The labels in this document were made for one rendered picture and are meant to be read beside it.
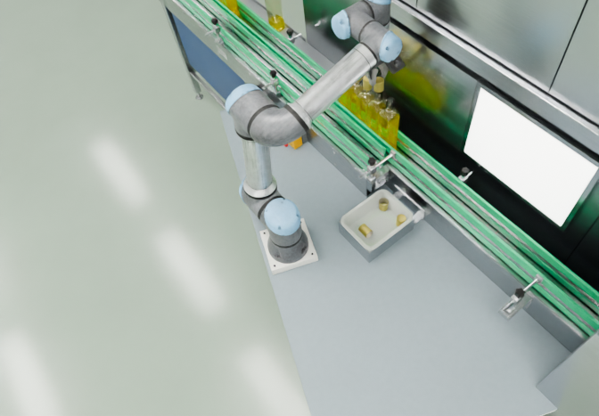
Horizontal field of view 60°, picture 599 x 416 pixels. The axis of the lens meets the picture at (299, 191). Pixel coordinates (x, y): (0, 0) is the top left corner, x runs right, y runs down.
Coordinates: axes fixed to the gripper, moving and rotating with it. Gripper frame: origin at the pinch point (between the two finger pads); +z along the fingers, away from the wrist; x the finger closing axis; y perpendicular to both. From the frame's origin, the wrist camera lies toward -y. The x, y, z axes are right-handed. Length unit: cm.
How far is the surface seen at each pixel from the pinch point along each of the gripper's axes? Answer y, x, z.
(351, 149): -1.7, 13.7, 24.5
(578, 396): -107, 21, 26
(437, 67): -13.9, -12.1, -8.6
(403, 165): -18.9, 3.6, 25.6
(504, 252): -65, 3, 25
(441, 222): -42, 5, 35
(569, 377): -102, 21, 21
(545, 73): -47, -16, -27
